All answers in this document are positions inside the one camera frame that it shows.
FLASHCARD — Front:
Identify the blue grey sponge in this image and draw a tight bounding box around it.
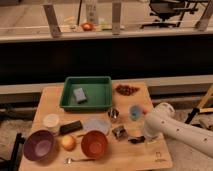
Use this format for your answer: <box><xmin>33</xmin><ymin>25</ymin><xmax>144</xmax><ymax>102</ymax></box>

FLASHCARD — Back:
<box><xmin>73</xmin><ymin>88</ymin><xmax>87</xmax><ymax>103</ymax></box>

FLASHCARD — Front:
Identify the wooden table board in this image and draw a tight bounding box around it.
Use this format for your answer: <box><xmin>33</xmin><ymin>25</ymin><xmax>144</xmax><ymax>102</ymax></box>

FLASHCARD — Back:
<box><xmin>19</xmin><ymin>82</ymin><xmax>172</xmax><ymax>171</ymax></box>

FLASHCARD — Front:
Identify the metal spoon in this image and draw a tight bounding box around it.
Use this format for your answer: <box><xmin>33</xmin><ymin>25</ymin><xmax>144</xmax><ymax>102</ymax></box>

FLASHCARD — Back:
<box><xmin>64</xmin><ymin>158</ymin><xmax>95</xmax><ymax>164</ymax></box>

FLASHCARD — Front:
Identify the red fruit on shelf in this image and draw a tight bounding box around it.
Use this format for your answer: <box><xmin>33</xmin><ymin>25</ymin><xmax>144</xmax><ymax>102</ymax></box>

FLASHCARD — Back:
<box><xmin>81</xmin><ymin>23</ymin><xmax>93</xmax><ymax>31</ymax></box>

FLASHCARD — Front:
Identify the orange bowl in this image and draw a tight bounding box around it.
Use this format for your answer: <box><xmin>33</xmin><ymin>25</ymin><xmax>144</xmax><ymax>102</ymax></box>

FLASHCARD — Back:
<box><xmin>81</xmin><ymin>130</ymin><xmax>108</xmax><ymax>159</ymax></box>

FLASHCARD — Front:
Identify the green plastic tray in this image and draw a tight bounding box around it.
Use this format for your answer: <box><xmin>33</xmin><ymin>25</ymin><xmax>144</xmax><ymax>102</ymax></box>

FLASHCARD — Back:
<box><xmin>60</xmin><ymin>76</ymin><xmax>112</xmax><ymax>112</ymax></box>

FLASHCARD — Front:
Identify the black office chair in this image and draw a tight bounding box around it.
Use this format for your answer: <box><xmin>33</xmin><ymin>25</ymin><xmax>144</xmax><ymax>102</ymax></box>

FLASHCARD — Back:
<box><xmin>140</xmin><ymin>0</ymin><xmax>209</xmax><ymax>30</ymax></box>

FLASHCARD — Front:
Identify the black rectangular block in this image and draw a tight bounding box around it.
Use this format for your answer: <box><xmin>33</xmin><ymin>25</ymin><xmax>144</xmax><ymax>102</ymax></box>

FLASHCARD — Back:
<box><xmin>59</xmin><ymin>121</ymin><xmax>83</xmax><ymax>135</ymax></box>

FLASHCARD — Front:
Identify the small metal cup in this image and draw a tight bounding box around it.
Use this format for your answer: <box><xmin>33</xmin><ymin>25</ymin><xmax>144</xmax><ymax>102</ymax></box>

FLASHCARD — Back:
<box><xmin>108</xmin><ymin>108</ymin><xmax>119</xmax><ymax>122</ymax></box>

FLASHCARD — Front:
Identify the black handled brush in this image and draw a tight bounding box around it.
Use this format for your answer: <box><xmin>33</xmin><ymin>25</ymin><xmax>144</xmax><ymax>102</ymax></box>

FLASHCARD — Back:
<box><xmin>128</xmin><ymin>136</ymin><xmax>145</xmax><ymax>144</ymax></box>

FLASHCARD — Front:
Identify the blue cup with carrot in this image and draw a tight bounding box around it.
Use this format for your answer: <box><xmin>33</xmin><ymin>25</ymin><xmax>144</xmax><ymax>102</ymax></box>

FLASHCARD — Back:
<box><xmin>129</xmin><ymin>105</ymin><xmax>148</xmax><ymax>121</ymax></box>

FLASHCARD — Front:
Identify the purple bowl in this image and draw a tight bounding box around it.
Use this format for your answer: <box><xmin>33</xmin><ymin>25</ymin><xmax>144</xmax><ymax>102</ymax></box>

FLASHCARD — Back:
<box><xmin>23</xmin><ymin>130</ymin><xmax>55</xmax><ymax>161</ymax></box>

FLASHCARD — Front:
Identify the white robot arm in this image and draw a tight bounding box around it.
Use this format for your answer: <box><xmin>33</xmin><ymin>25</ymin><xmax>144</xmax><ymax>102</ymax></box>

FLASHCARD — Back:
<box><xmin>141</xmin><ymin>102</ymin><xmax>213</xmax><ymax>158</ymax></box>

